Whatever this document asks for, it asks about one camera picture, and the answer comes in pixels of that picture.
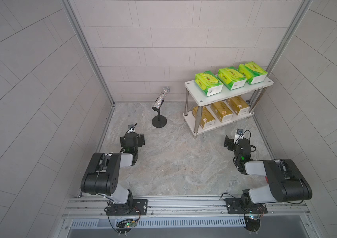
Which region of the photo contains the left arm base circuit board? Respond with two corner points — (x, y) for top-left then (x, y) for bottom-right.
(115, 219), (137, 236)

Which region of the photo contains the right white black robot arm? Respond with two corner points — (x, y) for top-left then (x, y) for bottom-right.
(222, 136), (313, 215)

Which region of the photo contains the glitter microphone on black stand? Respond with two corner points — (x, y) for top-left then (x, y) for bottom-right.
(152, 87), (170, 128)

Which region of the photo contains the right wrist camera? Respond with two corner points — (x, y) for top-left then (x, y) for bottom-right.
(234, 129), (244, 144)

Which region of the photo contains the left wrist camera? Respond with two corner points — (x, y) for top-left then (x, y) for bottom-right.
(127, 124), (136, 134)

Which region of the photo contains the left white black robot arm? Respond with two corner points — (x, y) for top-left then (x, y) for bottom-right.
(80, 132), (145, 216)

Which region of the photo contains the gold tissue pack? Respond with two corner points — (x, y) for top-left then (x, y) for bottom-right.
(200, 107), (216, 130)
(227, 96), (250, 116)
(211, 101), (233, 123)

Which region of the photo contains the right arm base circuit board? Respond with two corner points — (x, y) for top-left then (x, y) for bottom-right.
(244, 215), (261, 233)

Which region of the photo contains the green tissue pack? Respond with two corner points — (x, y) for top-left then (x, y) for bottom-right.
(194, 71), (224, 97)
(238, 61), (268, 85)
(218, 66), (247, 90)

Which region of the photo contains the aluminium mounting rail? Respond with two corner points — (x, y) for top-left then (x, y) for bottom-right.
(62, 195), (311, 219)

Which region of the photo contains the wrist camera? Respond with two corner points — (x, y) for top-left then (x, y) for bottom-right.
(234, 129), (244, 144)
(127, 124), (136, 134)

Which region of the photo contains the white two-tier shelf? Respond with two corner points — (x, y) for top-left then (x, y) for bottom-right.
(183, 77), (274, 137)

